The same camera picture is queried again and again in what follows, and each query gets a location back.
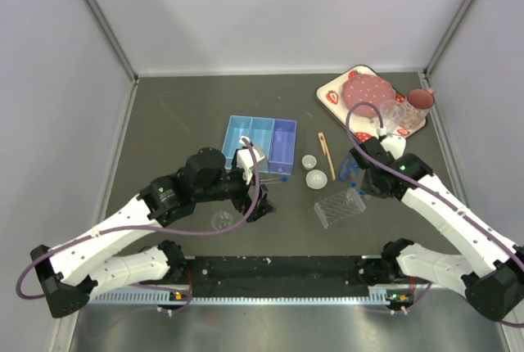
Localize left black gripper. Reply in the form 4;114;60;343
195;161;276;223

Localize clear acrylic test tube rack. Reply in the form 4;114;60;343
314;187;366;228

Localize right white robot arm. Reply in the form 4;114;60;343
350;137;523;322

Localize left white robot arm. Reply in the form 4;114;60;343
30;143;275;318

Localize clear glass dish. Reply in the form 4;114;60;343
211;210;235;232

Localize light blue left drawer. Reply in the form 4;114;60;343
222;115;253;169

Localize light blue drawer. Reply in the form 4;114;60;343
222;115;253;169
249;117;274;173

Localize wooden tongs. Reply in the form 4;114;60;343
318;132;337;181

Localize white evaporating dish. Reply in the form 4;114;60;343
305;169;328;190

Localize clear drinking glass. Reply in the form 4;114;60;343
379;100;406;133

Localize light blue middle drawer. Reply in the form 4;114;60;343
249;117;274;173

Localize small white crucible cup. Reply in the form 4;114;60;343
301;155;317;170

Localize purple right drawer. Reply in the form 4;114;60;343
269;119;296;175

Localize pink strawberry mug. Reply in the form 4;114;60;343
400;88;435;129

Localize pink dotted plate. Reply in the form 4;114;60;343
341;74;396;110

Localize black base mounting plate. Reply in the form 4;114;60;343
187;255;391;299

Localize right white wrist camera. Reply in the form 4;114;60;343
377;127;406;160

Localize white slotted cable duct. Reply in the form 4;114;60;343
88;284;414;306

